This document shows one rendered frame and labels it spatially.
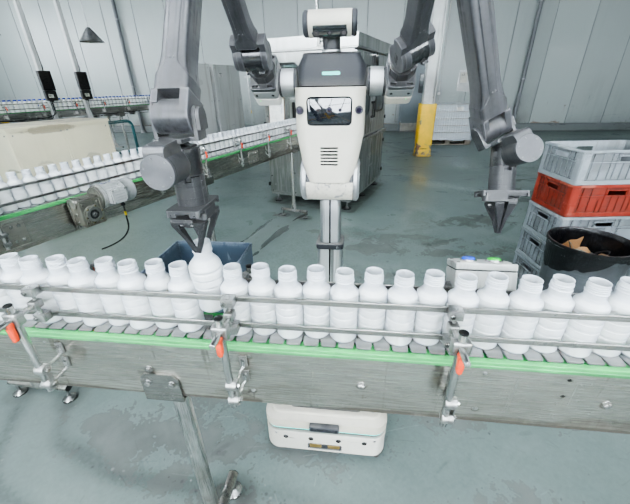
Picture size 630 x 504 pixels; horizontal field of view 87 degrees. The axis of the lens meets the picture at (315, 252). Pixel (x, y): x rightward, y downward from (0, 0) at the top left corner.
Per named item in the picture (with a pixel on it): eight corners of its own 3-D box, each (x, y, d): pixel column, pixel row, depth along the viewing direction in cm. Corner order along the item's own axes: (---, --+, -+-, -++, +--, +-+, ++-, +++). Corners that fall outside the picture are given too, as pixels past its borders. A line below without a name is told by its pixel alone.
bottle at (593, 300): (577, 340, 72) (606, 274, 64) (596, 360, 66) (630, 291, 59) (548, 338, 72) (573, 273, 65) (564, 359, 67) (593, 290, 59)
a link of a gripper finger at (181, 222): (177, 257, 66) (166, 212, 61) (192, 242, 72) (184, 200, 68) (210, 258, 65) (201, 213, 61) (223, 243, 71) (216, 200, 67)
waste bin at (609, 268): (539, 345, 211) (572, 255, 182) (510, 303, 251) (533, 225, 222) (617, 350, 206) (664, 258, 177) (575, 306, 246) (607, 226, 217)
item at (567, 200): (563, 217, 226) (574, 185, 216) (528, 199, 263) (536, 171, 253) (653, 216, 226) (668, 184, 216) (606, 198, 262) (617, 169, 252)
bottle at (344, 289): (357, 327, 77) (360, 265, 69) (356, 345, 71) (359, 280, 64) (331, 325, 77) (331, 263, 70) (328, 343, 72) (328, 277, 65)
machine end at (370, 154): (313, 176, 612) (310, 50, 523) (382, 182, 563) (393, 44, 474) (267, 201, 483) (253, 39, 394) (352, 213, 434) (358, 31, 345)
